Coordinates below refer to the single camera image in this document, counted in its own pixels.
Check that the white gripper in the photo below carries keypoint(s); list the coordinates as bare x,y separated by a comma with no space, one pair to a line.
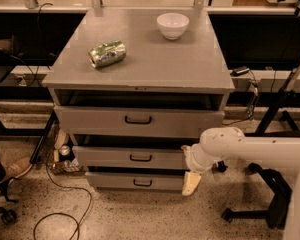
192,159

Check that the grey drawer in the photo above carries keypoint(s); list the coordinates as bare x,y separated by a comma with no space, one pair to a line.
137,122
135,181
130,157

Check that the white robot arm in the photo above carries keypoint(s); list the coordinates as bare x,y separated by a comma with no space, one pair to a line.
275,159

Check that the grey bottom drawer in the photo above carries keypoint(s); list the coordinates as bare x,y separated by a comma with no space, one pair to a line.
135,181

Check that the grey drawer cabinet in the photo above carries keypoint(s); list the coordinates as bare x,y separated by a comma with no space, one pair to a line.
186,74

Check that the grey top drawer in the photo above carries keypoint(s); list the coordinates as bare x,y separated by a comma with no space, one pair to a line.
137,122

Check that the black power adapter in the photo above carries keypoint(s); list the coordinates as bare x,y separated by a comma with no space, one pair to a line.
240,71

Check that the small silver can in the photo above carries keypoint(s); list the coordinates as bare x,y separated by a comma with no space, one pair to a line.
65,151

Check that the crushed green soda can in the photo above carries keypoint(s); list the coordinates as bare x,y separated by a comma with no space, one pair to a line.
107,54

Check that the white ceramic bowl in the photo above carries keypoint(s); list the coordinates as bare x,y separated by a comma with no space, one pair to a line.
172,25

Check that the tan shoe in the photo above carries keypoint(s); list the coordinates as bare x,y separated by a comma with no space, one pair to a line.
19,168

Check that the black office chair base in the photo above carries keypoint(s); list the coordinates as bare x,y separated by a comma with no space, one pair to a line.
8,216

